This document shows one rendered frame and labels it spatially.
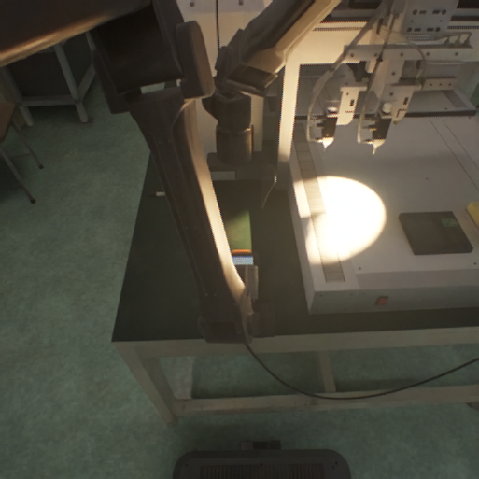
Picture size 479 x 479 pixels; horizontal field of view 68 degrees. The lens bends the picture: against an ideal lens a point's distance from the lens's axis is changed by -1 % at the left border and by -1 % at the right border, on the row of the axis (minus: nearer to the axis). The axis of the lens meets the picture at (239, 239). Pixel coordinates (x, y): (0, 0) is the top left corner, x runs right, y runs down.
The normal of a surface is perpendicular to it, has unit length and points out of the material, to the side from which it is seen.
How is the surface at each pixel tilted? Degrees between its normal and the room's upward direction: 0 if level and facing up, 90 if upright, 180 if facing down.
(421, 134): 0
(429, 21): 90
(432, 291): 90
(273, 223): 0
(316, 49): 90
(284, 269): 0
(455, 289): 90
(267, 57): 121
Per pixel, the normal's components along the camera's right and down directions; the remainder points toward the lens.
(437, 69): 0.04, 0.76
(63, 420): -0.01, -0.65
